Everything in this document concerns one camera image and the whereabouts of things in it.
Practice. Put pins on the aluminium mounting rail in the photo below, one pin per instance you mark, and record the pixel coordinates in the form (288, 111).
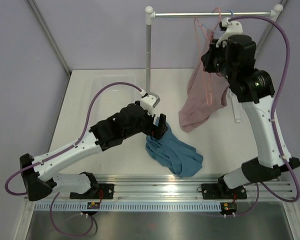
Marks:
(170, 187)

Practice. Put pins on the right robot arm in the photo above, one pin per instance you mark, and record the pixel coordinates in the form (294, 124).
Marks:
(234, 59)

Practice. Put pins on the teal tank top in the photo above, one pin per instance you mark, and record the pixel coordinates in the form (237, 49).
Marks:
(181, 159)

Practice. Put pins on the pink tank top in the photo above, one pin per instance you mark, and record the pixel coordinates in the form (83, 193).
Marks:
(195, 111)

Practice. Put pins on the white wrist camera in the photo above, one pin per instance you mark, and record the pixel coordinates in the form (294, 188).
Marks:
(231, 29)
(149, 101)

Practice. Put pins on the metal clothes rack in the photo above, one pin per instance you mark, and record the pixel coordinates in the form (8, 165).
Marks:
(150, 15)

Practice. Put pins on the pink wire hanger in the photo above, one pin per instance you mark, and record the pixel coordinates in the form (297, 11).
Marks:
(203, 30)

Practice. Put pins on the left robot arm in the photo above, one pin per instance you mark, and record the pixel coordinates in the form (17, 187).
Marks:
(42, 177)

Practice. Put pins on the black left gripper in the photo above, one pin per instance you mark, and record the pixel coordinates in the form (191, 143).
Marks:
(155, 131)

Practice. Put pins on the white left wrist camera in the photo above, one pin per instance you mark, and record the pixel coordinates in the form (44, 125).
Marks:
(149, 101)

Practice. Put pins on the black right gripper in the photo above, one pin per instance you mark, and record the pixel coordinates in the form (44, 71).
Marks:
(207, 59)

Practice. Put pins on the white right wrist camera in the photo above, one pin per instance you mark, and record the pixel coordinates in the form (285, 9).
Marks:
(231, 29)

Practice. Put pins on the clear plastic basket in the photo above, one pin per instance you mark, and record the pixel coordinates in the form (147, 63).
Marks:
(125, 92)

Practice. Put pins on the white slotted cable duct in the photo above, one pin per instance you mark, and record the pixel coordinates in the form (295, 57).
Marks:
(127, 206)

